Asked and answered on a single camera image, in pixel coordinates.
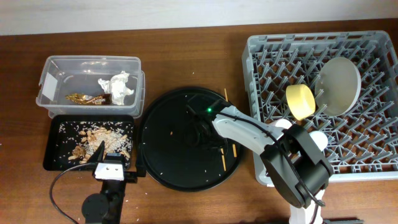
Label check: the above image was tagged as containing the wooden chopstick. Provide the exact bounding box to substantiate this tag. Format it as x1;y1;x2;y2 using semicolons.
220;148;226;172
224;88;237;158

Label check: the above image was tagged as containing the round black tray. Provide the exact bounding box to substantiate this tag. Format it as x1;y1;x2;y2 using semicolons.
138;87;246;192

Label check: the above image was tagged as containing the yellow bowl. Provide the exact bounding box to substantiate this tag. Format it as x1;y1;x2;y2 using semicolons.
285;84;316;121

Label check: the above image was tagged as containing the gold brown snack wrapper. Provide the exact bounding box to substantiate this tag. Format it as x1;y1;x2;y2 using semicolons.
65;93;111;105

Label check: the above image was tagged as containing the white napkin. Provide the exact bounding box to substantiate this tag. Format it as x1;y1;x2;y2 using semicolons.
98;71;134;106

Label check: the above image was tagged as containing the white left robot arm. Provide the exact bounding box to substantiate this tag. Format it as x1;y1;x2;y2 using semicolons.
49;141;146;224

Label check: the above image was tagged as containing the food scraps pile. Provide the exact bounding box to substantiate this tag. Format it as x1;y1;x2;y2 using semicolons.
54;121;133;166

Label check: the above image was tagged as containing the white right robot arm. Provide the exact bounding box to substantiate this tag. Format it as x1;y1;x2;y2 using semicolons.
185;96;333;223

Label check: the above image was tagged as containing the pink cup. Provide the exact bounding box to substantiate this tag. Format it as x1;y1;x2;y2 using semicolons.
270;118;292;129

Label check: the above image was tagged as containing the grey dishwasher rack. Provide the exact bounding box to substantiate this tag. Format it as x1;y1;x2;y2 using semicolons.
242;30;397;182

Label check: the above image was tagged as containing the grey plate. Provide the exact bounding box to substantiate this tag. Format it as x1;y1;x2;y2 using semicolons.
315;57;361;116

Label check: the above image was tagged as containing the clear plastic bin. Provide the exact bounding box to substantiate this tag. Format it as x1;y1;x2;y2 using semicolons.
35;55;146;118

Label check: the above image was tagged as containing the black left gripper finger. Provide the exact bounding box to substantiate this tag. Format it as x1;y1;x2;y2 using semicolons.
87;141;105;163
135;144;146;177

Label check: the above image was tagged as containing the black rectangular tray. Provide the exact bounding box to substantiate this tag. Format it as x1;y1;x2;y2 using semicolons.
43;115;134;171

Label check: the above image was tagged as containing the light blue cup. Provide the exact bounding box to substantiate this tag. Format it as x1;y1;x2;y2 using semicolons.
309;131;328;151

